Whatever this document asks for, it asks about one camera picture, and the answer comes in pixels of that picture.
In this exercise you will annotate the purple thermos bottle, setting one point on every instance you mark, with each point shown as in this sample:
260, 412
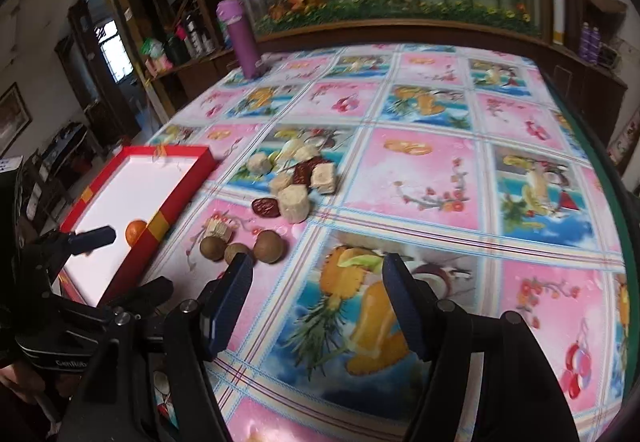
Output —
232, 14

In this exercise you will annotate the brown longan fruit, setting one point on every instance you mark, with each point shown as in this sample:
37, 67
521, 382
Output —
269, 247
212, 248
233, 249

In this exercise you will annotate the red dates pile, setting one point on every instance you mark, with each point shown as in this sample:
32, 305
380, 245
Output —
303, 170

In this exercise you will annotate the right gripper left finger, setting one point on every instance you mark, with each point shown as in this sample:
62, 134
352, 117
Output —
226, 302

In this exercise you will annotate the fruit pattern tablecloth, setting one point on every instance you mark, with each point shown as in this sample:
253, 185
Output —
461, 161

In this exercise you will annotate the red date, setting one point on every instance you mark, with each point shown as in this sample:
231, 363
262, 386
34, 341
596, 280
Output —
266, 207

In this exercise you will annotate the framed wall painting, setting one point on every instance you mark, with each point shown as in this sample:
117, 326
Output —
14, 117

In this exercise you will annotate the purple bottles on shelf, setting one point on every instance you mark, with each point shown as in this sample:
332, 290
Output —
589, 45

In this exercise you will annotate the left hand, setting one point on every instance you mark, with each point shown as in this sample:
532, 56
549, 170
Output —
28, 385

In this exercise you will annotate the large white yam chunk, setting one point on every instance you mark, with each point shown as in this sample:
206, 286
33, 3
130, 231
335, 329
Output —
294, 204

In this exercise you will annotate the red white box tray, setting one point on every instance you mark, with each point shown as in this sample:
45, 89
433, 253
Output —
140, 193

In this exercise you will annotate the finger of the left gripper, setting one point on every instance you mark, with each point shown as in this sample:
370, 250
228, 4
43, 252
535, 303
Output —
85, 242
144, 299

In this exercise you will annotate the white yam chunk right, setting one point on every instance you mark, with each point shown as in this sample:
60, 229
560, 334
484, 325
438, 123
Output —
323, 178

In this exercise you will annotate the white yam chunk small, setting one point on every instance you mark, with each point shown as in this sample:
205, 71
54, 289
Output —
219, 228

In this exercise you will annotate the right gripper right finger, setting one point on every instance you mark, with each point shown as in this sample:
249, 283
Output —
413, 302

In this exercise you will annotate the orange on right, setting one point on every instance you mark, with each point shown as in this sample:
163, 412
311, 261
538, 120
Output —
133, 231

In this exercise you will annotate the white yam chunk left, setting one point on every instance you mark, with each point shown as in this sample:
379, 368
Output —
259, 164

